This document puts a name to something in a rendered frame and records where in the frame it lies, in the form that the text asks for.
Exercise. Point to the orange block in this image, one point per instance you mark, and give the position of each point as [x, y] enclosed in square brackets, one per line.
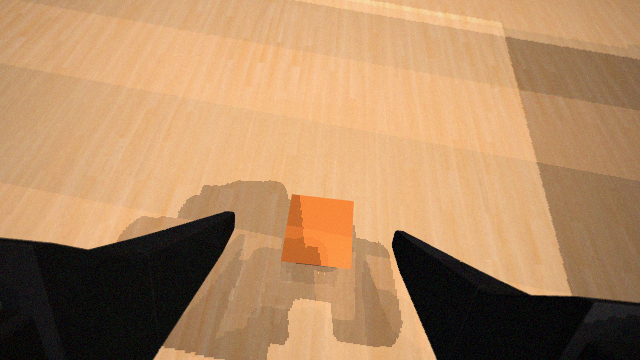
[319, 232]

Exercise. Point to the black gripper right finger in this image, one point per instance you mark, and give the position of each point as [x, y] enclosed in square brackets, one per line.
[470, 315]

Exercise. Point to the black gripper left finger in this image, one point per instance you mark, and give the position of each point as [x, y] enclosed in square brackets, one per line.
[119, 301]

